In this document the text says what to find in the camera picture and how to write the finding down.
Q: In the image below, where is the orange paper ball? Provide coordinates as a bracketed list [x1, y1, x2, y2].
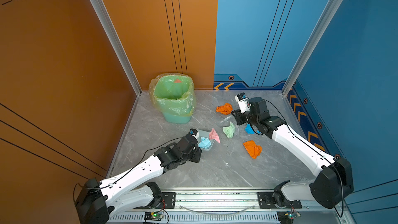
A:
[216, 103, 233, 115]
[243, 140, 262, 159]

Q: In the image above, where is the light blue paper scrap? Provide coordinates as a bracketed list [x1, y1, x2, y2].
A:
[198, 137, 212, 150]

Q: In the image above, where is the grey-blue plastic dustpan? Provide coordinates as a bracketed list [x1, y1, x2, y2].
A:
[198, 129, 215, 151]

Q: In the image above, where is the pink paper scrap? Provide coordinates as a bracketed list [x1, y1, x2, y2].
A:
[209, 128, 220, 143]

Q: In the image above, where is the grey-blue hand brush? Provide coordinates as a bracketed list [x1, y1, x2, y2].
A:
[220, 115, 233, 123]

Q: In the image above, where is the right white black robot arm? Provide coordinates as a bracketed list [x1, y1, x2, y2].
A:
[231, 93, 354, 209]

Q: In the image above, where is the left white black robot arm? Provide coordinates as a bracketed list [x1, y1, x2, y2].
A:
[74, 129, 202, 224]

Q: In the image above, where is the small light green paper scrap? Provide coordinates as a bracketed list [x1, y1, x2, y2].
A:
[222, 122, 235, 139]

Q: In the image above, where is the green plastic trash bin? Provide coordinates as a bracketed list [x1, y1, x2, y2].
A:
[153, 75, 194, 124]

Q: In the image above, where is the yellow translucent bin liner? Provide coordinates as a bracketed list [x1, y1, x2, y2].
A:
[148, 73, 197, 117]

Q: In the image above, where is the left green circuit board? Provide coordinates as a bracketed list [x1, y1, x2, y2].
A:
[144, 212, 164, 223]

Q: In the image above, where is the green circuit board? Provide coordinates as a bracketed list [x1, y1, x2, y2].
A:
[144, 212, 164, 223]
[277, 212, 301, 224]

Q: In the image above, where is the right green circuit board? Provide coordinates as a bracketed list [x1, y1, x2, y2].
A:
[277, 212, 301, 224]

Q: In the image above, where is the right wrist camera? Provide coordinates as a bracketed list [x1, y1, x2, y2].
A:
[235, 92, 250, 114]

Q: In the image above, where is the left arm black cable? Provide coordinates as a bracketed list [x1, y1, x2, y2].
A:
[73, 136, 184, 203]

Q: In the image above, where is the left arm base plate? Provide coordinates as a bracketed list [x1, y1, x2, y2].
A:
[136, 192, 176, 209]

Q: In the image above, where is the aluminium front rail frame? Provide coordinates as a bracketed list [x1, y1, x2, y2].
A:
[106, 189, 355, 224]

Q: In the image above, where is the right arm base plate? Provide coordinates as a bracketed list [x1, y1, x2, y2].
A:
[257, 191, 302, 209]

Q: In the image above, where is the right aluminium corner post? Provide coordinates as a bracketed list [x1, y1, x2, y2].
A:
[282, 0, 343, 97]

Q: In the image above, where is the aluminium corner post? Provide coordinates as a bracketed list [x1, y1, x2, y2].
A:
[282, 0, 343, 97]
[89, 0, 142, 96]

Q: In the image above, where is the left aluminium corner post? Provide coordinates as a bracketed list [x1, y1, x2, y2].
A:
[89, 0, 142, 96]

